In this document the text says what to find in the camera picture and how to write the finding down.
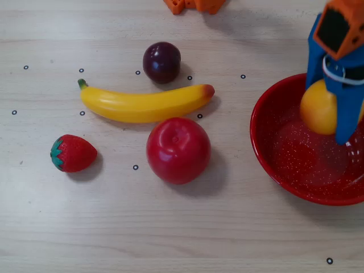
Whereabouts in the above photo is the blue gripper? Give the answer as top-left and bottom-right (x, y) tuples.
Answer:
(305, 13), (364, 146)

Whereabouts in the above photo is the yellow orange toy peach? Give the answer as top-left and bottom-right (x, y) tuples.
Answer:
(300, 78), (364, 136)

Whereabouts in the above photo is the orange robot base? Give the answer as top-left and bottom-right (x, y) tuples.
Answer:
(163, 0), (227, 15)

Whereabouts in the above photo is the red speckled enamel bowl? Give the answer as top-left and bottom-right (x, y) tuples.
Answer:
(249, 72), (364, 206)

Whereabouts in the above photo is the red toy apple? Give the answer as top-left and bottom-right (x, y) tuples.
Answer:
(146, 117), (212, 185)

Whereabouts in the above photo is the dark purple toy plum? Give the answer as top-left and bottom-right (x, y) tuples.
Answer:
(142, 42), (182, 85)

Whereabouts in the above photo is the yellow toy banana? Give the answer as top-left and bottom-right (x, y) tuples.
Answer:
(77, 78), (216, 124)

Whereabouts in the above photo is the red toy strawberry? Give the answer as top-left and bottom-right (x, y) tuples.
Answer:
(49, 134), (98, 173)

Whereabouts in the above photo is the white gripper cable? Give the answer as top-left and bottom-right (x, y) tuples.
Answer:
(322, 55), (364, 85)

